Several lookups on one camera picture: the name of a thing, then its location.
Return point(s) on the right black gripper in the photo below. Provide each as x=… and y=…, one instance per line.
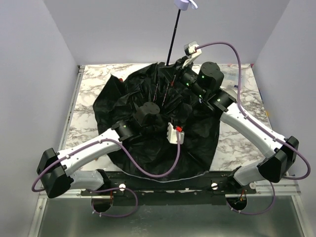
x=179, y=65

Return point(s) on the lavender umbrella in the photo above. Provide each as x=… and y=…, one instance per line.
x=154, y=156

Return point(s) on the beige umbrella sleeve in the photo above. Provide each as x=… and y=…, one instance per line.
x=231, y=92

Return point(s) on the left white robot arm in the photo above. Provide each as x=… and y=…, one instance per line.
x=61, y=171

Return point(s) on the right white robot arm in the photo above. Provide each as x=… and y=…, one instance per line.
x=279, y=151

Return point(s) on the clear plastic parts box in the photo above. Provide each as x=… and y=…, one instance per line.
x=231, y=73

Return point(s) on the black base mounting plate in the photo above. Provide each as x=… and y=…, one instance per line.
x=208, y=188

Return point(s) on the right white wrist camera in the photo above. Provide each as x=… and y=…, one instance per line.
x=192, y=53

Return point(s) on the aluminium extrusion frame rail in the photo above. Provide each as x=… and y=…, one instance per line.
x=282, y=188

